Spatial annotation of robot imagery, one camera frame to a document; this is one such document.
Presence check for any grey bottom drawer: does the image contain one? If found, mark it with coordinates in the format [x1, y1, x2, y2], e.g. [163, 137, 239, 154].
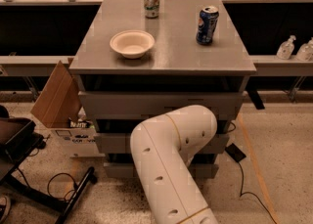
[104, 162, 219, 179]

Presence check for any grey drawer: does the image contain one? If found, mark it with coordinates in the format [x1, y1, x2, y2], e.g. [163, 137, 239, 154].
[79, 92, 244, 120]
[104, 162, 219, 179]
[94, 133, 229, 154]

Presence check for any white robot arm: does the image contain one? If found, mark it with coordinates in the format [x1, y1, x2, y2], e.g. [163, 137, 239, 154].
[130, 105, 218, 224]

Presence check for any grey drawer cabinet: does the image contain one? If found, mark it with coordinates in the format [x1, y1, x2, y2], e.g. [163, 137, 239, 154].
[68, 0, 257, 180]

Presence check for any grey middle drawer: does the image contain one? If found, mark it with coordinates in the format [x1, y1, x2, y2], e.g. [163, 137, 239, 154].
[94, 133, 229, 154]

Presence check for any grey top drawer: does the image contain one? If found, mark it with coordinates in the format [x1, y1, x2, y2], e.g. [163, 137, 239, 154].
[79, 92, 244, 120]

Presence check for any white paper bowl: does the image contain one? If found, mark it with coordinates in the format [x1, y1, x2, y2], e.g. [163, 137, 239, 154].
[110, 30, 155, 59]

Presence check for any white printed cardboard box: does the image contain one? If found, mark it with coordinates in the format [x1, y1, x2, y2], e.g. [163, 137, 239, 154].
[50, 110, 106, 158]

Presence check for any blue pepsi can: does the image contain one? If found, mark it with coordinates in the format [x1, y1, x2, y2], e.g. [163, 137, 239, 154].
[196, 5, 219, 45]

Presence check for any brown cardboard flap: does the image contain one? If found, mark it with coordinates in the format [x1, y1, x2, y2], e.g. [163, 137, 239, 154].
[31, 62, 81, 128]

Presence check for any black power adapter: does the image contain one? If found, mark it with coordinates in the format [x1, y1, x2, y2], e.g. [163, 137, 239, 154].
[225, 143, 246, 162]

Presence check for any green white soda can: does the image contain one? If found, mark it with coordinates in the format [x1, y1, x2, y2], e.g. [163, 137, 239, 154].
[144, 0, 159, 19]

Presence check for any clear sanitizer bottle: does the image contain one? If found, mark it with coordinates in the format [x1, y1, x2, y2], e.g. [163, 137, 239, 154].
[277, 35, 296, 60]
[295, 37, 313, 62]

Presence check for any black cart stand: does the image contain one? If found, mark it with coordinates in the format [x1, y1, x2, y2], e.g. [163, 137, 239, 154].
[1, 122, 97, 224]

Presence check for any shoe tip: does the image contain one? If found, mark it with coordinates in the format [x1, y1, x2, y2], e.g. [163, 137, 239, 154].
[0, 196, 11, 224]

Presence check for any black adapter cable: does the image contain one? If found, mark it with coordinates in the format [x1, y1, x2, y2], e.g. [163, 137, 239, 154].
[237, 160, 278, 224]

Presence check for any black floor cable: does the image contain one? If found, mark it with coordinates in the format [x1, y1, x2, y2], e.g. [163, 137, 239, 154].
[16, 167, 81, 202]

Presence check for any grey metal rail shelf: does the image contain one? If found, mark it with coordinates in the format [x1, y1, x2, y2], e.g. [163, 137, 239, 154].
[0, 56, 313, 76]

